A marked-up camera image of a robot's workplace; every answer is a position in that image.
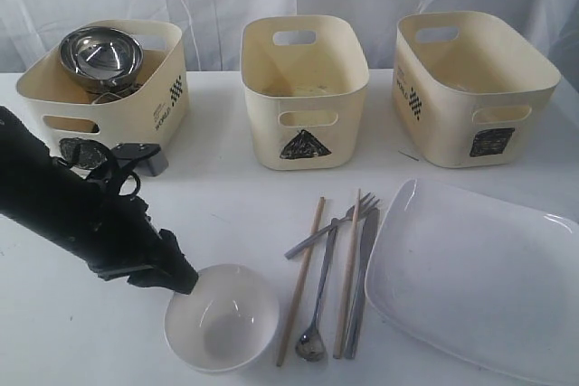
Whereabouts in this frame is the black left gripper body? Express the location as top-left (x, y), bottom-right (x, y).
top-left (44, 157), bottom-right (164, 278)

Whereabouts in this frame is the white ceramic bowl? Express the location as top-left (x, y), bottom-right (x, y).
top-left (164, 264), bottom-right (280, 375)

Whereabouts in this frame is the wooden chopstick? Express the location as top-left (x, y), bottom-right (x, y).
top-left (276, 196), bottom-right (327, 368)
top-left (333, 189), bottom-right (361, 359)

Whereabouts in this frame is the stainless steel bowl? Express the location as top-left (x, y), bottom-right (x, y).
top-left (57, 25), bottom-right (144, 93)

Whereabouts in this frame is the steel fork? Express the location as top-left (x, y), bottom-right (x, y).
top-left (284, 193), bottom-right (380, 259)

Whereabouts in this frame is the steel mug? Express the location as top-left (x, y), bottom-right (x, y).
top-left (90, 83), bottom-right (142, 105)

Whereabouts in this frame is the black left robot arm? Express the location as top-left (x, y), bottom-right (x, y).
top-left (1, 108), bottom-right (199, 295)

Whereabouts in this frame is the cream bin with circle mark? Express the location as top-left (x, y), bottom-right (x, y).
top-left (16, 19), bottom-right (189, 159)

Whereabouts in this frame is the long steel spoon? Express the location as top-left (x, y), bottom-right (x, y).
top-left (295, 227), bottom-right (338, 362)

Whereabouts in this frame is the steel table knife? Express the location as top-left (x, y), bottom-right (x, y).
top-left (344, 208), bottom-right (380, 360)

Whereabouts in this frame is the cream bin with triangle mark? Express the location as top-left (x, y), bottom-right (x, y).
top-left (241, 15), bottom-right (369, 171)

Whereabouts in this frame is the white rectangular plate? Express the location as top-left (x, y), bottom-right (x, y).
top-left (365, 179), bottom-right (578, 385)

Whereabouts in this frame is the cream bin with square mark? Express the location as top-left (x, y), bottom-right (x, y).
top-left (392, 11), bottom-right (562, 168)

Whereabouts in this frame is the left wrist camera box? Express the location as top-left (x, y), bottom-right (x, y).
top-left (111, 143), bottom-right (169, 177)

